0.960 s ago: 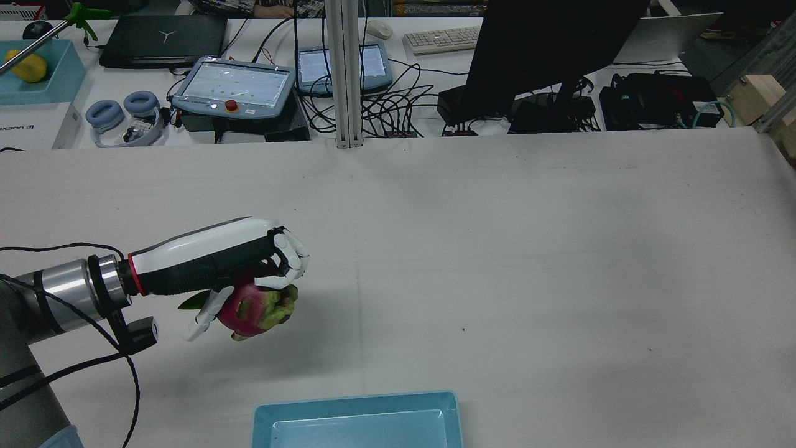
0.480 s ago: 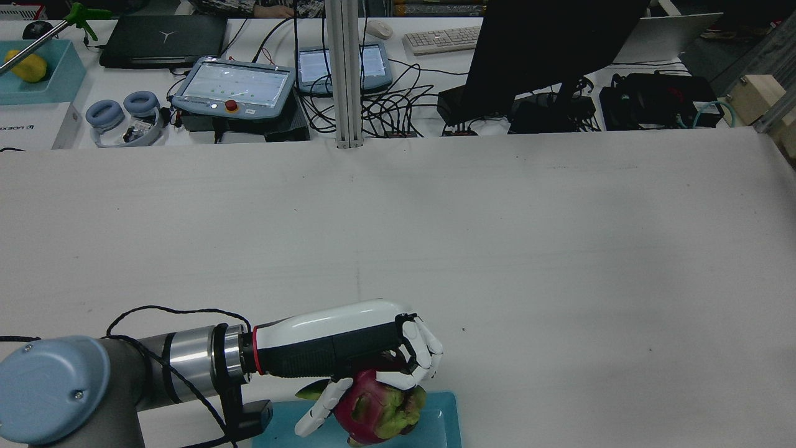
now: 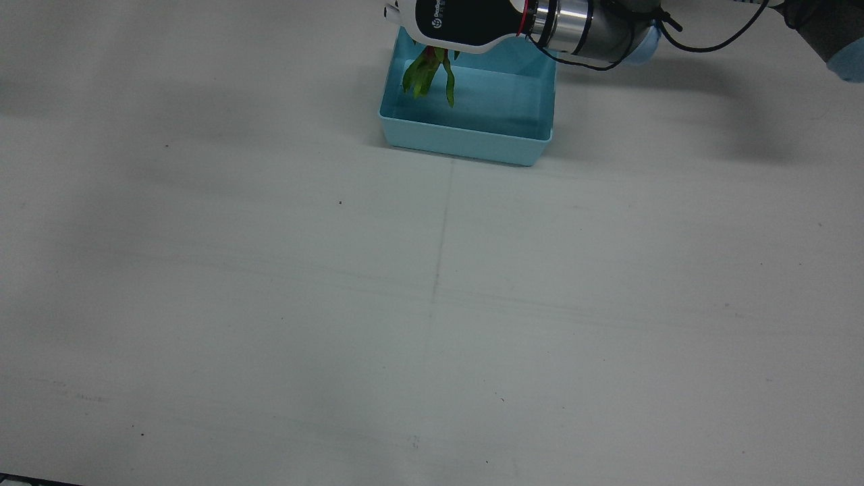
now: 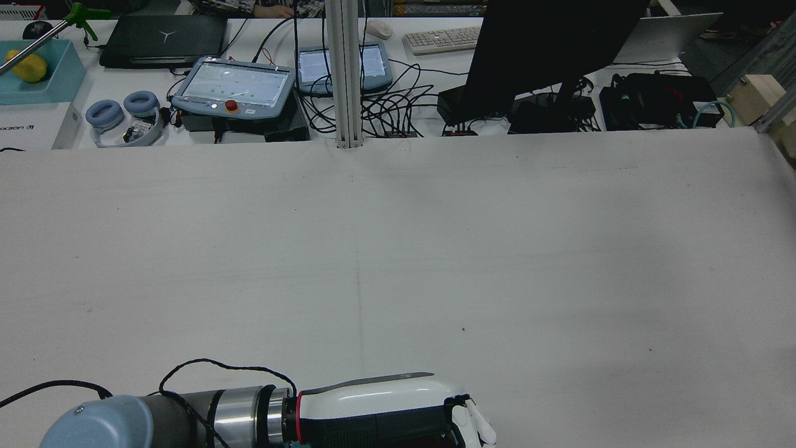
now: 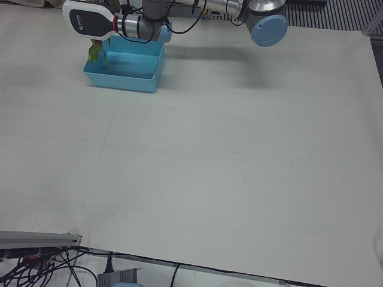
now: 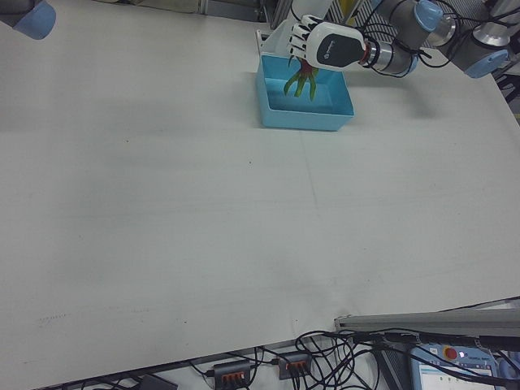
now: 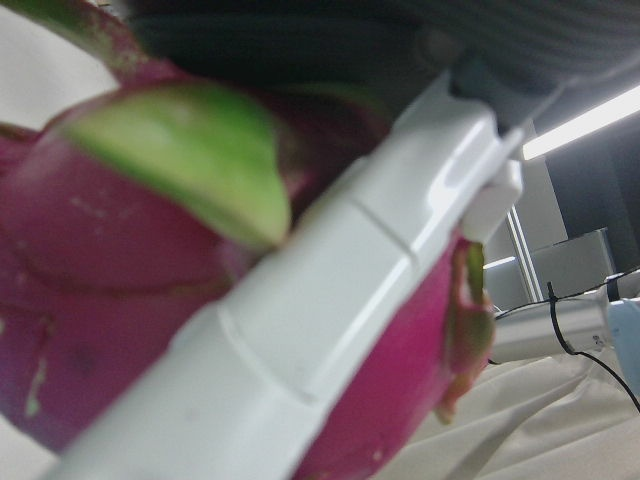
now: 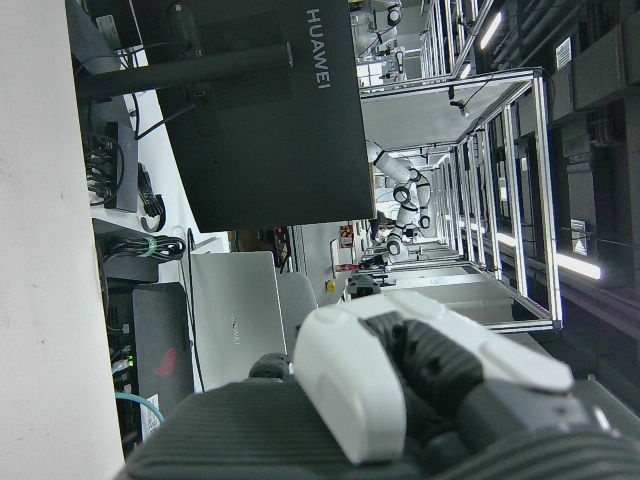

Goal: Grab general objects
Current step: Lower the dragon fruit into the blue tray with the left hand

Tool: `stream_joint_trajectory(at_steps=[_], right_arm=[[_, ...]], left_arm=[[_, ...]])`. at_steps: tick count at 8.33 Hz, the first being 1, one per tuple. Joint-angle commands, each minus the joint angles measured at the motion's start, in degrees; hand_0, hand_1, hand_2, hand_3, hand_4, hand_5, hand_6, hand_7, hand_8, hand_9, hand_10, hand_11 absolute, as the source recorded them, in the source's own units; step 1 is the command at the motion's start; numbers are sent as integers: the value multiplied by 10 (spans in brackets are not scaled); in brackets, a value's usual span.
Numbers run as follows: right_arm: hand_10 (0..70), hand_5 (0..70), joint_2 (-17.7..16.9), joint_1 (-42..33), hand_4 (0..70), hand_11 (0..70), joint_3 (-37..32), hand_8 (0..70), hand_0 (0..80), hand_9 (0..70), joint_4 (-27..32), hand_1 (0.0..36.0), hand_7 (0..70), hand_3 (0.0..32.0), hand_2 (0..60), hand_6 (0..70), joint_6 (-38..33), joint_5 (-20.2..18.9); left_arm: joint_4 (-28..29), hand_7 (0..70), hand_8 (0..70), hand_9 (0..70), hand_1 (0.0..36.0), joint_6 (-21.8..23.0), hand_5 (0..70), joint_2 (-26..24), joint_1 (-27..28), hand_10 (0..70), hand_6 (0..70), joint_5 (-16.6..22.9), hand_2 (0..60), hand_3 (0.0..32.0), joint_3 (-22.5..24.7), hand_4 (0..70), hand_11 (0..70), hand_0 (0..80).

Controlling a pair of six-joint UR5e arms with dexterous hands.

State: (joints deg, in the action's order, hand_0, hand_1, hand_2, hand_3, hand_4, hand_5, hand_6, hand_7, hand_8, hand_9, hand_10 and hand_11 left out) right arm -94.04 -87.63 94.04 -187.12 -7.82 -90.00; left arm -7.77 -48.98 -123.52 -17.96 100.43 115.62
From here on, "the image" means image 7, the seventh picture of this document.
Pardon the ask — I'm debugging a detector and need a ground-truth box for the left grey white robot hand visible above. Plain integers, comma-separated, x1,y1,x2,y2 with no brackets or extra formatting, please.
48,0,640,480

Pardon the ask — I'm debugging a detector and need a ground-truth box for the pink dragon fruit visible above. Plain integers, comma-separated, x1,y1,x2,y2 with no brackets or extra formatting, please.
0,0,497,480

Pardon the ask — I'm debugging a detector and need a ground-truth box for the silver aluminium beam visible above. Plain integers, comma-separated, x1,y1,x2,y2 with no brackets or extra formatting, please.
491,292,612,364

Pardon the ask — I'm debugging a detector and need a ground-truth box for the grey cabinet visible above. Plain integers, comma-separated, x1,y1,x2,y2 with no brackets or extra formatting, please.
531,227,612,297

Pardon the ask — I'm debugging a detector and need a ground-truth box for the long ceiling light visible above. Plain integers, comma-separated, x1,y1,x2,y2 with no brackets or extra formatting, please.
521,83,640,162

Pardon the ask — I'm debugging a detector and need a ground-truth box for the pale blue plastic object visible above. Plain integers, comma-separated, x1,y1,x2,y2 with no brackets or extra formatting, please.
606,296,640,397

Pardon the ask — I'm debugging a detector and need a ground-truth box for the thin black cable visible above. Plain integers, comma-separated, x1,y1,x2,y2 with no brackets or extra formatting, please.
487,281,640,412

